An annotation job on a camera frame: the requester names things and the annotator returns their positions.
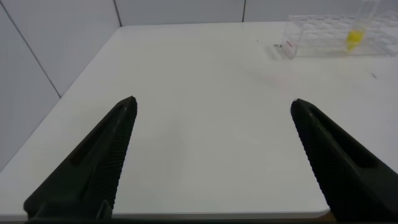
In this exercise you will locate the test tube with yellow pigment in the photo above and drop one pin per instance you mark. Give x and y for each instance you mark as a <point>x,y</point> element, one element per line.
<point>354,36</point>

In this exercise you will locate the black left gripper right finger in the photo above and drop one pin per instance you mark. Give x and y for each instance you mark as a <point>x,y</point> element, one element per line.
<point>345,168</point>

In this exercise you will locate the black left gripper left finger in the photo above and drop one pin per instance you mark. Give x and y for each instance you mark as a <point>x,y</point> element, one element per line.
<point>90,174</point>

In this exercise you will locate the clear plastic test tube rack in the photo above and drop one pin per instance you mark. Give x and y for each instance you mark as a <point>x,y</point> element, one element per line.
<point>317,34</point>

